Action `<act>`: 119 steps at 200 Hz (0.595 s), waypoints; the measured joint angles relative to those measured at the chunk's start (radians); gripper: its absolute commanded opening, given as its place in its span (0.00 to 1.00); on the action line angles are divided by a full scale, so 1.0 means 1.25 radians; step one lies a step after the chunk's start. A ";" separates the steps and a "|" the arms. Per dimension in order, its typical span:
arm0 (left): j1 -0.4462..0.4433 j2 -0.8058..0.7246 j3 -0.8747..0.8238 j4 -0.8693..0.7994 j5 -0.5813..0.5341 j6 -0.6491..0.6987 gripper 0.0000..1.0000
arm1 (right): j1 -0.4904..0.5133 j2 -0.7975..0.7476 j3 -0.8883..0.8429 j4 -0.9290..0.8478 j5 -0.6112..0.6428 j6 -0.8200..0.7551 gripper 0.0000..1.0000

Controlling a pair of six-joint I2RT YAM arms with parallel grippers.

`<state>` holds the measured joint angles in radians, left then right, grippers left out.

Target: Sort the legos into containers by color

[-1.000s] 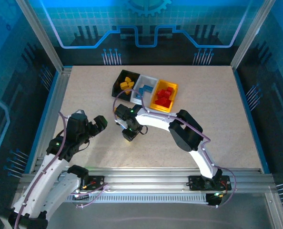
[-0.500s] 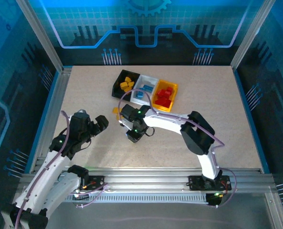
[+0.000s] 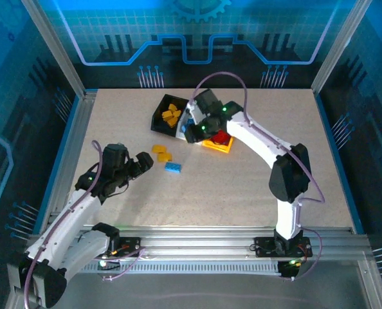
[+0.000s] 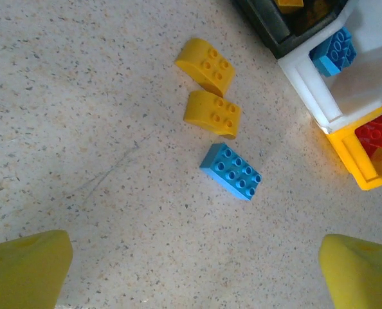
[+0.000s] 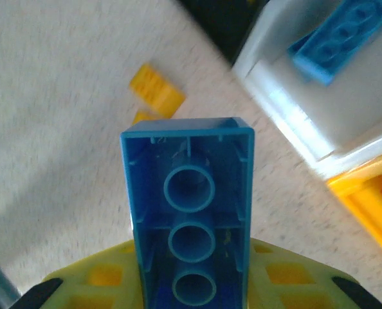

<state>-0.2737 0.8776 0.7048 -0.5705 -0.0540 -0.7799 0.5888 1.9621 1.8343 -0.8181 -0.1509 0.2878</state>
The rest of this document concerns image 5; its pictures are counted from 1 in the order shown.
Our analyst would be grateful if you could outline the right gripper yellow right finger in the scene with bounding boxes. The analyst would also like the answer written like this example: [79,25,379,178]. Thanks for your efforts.
[247,237,368,309]

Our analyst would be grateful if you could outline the yellow lego brick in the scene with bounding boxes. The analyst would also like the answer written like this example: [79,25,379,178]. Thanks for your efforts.
[128,63,186,118]
[132,110,160,126]

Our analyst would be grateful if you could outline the yellow plastic bin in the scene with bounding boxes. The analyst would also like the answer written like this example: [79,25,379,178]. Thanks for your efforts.
[327,156,382,262]

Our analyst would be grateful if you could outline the black plastic bin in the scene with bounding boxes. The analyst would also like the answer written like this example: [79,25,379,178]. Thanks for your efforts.
[177,0,269,64]

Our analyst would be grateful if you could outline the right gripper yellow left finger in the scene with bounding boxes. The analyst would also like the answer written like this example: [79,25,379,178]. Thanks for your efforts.
[42,239,149,309]

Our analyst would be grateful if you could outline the white plastic bin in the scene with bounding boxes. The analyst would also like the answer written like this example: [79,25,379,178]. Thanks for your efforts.
[232,0,382,177]

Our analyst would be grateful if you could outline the blue lego brick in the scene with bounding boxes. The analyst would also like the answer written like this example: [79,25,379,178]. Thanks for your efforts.
[119,116,255,309]
[286,0,382,86]

